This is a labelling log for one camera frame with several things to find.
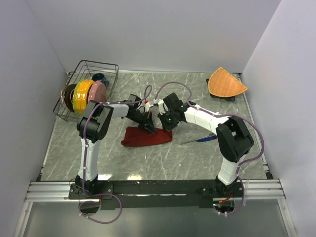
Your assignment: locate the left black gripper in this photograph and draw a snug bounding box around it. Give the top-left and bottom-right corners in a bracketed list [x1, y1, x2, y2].
[128, 111, 157, 135]

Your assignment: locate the dark red cloth napkin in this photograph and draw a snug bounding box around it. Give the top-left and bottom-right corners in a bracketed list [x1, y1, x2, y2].
[121, 126, 173, 147]

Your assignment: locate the blue handled knife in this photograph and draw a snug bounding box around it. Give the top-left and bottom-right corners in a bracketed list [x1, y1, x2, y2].
[196, 135, 217, 142]

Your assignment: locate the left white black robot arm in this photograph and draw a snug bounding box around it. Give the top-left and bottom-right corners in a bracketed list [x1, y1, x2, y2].
[75, 94, 157, 198]

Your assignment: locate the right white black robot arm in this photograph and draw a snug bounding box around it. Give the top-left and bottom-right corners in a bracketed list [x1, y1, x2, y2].
[154, 93, 254, 197]

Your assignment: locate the pink dotted plate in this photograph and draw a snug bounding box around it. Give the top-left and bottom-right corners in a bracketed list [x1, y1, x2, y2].
[87, 80, 107, 102]

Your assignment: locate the orange woven fan basket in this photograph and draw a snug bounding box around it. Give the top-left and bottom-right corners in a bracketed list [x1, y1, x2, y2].
[208, 67, 248, 98]

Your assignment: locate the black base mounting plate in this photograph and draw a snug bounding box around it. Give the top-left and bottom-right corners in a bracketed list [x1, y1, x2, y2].
[68, 180, 242, 210]

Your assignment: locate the dark teal mug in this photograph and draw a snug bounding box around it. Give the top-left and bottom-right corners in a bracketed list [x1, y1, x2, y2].
[92, 73, 110, 86]

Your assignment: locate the yellow green plate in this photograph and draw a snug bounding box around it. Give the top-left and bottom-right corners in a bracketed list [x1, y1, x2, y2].
[73, 79, 94, 115]

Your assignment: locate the dark brown plate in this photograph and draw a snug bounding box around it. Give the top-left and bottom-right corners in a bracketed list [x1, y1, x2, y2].
[60, 84, 76, 112]

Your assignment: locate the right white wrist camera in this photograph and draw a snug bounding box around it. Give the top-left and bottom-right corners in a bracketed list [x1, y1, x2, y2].
[154, 99, 168, 115]

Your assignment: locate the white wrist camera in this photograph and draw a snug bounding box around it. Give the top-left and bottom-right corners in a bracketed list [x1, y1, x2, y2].
[154, 99, 168, 115]
[144, 100, 154, 113]

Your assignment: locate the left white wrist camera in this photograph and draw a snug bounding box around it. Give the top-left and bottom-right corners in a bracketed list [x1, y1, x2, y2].
[144, 100, 154, 113]

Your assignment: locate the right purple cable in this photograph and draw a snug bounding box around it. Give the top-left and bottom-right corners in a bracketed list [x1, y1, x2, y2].
[155, 81, 265, 217]

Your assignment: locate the black wire dish rack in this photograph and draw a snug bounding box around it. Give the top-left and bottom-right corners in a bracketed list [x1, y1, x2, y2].
[53, 60, 119, 122]

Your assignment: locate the aluminium extrusion rail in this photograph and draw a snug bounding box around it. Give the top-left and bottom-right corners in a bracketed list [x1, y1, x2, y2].
[25, 179, 285, 202]

